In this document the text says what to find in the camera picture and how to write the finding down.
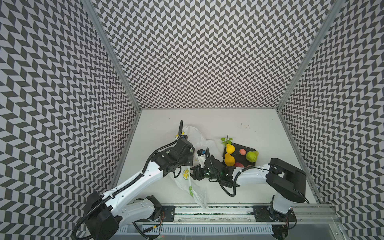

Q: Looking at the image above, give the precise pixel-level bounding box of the white plastic bag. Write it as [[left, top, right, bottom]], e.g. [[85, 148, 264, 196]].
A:
[[172, 126, 223, 209]]

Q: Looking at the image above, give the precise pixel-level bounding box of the yellow fake pear with leaves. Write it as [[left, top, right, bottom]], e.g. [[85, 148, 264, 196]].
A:
[[221, 136, 236, 154]]

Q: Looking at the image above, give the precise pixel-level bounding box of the red yellow fake mango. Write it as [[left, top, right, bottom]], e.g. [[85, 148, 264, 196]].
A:
[[234, 162, 244, 168]]

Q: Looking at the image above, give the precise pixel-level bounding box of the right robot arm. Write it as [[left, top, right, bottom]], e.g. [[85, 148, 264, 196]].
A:
[[191, 156, 309, 223]]

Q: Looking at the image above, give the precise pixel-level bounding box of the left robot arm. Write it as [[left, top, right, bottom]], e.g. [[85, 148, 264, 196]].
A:
[[71, 135, 195, 240]]

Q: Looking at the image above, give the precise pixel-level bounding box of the black square tray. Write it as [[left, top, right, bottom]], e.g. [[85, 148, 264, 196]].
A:
[[223, 143, 259, 168]]

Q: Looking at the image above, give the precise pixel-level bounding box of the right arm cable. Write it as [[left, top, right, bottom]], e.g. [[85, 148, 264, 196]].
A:
[[205, 147, 271, 198]]

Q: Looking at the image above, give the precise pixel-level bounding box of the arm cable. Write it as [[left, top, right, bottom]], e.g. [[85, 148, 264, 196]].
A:
[[205, 147, 271, 198], [71, 119, 184, 240]]

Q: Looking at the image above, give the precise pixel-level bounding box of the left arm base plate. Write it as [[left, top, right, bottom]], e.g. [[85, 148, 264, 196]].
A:
[[150, 206, 176, 222]]

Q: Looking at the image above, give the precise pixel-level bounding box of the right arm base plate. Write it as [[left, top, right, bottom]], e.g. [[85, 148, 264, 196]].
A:
[[251, 205, 297, 223]]

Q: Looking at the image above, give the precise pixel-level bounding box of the aluminium front rail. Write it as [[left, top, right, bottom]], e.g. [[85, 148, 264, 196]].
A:
[[89, 203, 341, 226]]

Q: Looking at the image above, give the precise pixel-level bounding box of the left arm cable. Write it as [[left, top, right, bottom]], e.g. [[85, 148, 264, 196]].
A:
[[71, 119, 184, 240]]

